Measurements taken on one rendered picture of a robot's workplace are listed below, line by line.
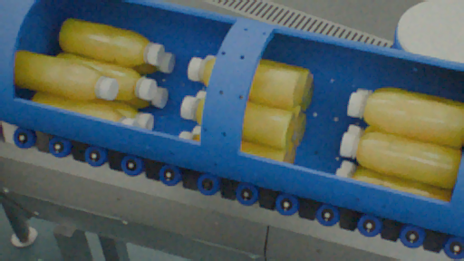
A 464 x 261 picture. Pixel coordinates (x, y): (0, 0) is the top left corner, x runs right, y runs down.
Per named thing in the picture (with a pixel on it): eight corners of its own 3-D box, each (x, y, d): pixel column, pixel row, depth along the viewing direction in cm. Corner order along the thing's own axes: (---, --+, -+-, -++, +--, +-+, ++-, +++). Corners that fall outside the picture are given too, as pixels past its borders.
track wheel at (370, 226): (384, 217, 113) (385, 214, 115) (359, 210, 114) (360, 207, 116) (379, 241, 113) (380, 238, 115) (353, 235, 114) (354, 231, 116)
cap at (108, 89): (101, 75, 115) (111, 77, 115) (111, 78, 119) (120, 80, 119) (96, 97, 115) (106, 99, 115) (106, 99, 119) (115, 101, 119)
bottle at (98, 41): (69, 9, 125) (156, 28, 122) (81, 32, 131) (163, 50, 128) (53, 37, 121) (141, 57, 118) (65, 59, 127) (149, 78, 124)
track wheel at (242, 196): (260, 185, 117) (263, 183, 119) (236, 179, 118) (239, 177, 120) (256, 209, 117) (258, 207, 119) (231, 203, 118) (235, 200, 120)
